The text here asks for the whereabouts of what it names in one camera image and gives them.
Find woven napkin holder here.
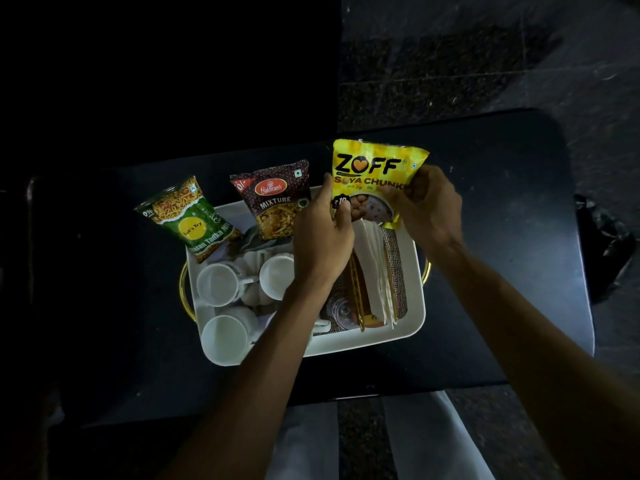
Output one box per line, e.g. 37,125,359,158
320,227,409,336

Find white tray with gold handles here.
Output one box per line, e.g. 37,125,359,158
178,186,432,368

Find person's left forearm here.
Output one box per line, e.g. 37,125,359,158
159,282,337,480

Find person's right leg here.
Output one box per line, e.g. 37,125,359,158
382,391,497,480

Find yellow snack packet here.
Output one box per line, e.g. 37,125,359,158
330,139,430,230

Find person's left leg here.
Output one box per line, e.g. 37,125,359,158
264,401,341,480

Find grey foil packet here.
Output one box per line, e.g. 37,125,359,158
220,226,295,258

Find dark red snack packet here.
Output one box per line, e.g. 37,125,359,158
229,160,312,241

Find person's left hand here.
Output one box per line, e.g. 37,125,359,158
292,173,356,296

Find green snack packet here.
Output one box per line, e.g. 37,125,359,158
134,176,243,264

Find clear glass lid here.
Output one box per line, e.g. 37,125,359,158
327,294,361,330

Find person's leg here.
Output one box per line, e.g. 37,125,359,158
382,391,497,480
264,401,341,480

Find black plastic bag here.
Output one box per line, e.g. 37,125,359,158
574,194,639,304

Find person's right forearm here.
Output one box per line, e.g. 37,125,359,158
431,242,640,480

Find white paper napkins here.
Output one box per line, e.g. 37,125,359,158
352,219,399,326

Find person's right hand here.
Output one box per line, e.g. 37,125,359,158
383,165,469,263

